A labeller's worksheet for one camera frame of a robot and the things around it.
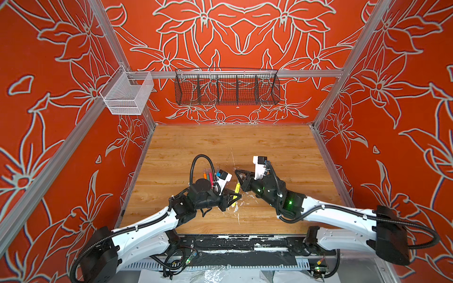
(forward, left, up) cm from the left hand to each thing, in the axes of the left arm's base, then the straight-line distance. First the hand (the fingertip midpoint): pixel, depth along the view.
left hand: (240, 195), depth 70 cm
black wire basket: (+60, +13, +12) cm, 63 cm away
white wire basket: (+48, +62, +15) cm, 80 cm away
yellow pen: (+1, +1, +1) cm, 2 cm away
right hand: (+7, +4, +6) cm, 10 cm away
